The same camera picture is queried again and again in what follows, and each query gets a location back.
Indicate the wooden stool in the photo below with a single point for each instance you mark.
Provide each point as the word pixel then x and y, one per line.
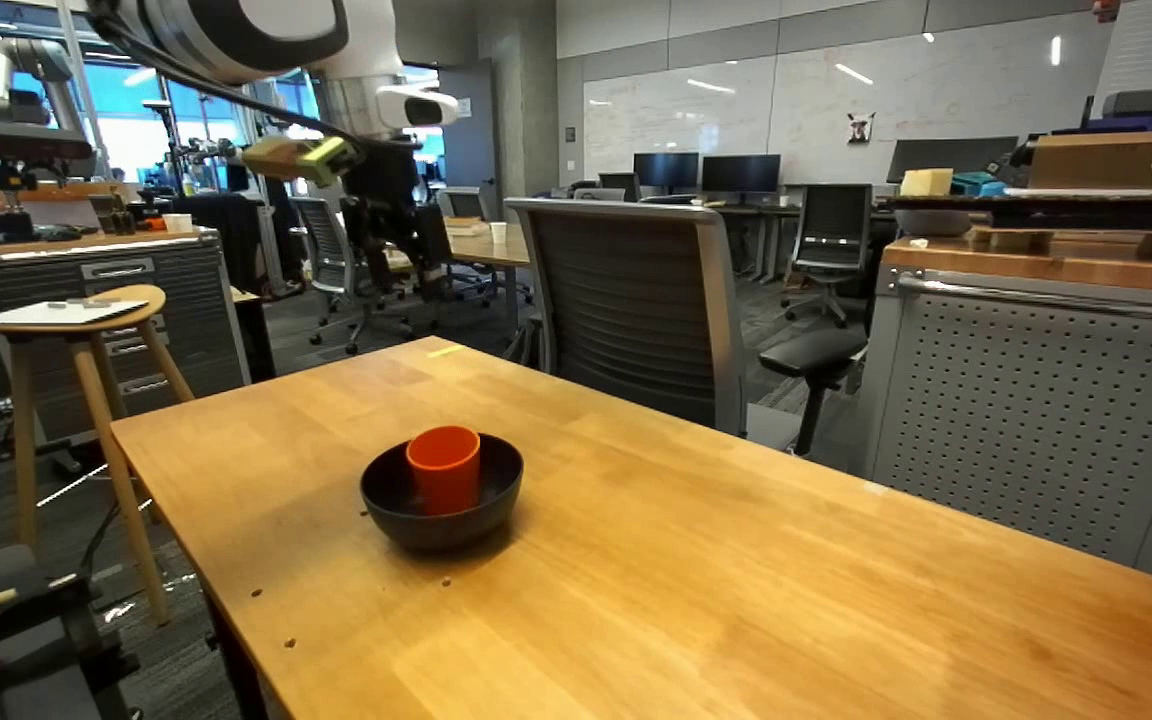
pixel 91 403

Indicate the grey perforated cabinet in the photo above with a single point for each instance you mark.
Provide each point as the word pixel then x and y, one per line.
pixel 1040 412

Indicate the orange plastic cup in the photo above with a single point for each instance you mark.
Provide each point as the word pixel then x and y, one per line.
pixel 446 466

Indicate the black computer monitor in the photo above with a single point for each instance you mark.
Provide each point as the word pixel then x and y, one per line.
pixel 667 173
pixel 741 173

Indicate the black office chair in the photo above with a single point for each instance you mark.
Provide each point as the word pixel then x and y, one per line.
pixel 829 242

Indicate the white board on stool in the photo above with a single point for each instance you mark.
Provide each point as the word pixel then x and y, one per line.
pixel 58 312

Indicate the grey drawer cabinet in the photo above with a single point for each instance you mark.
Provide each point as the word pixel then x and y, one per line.
pixel 136 323

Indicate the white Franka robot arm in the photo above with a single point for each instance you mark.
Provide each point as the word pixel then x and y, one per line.
pixel 230 32

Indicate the pale foam block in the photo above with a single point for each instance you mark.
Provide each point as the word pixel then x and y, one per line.
pixel 926 180

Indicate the brown wooden box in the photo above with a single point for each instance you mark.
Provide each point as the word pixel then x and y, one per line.
pixel 1108 160

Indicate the black rolling chair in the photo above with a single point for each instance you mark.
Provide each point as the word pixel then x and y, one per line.
pixel 390 265

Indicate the wooden office desk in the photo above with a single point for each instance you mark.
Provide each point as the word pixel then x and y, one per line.
pixel 488 242

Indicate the small wall poster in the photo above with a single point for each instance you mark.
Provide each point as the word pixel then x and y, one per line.
pixel 860 131

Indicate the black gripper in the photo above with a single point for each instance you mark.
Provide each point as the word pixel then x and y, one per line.
pixel 380 170

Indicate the black bowl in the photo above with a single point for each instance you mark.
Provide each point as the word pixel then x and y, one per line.
pixel 440 525

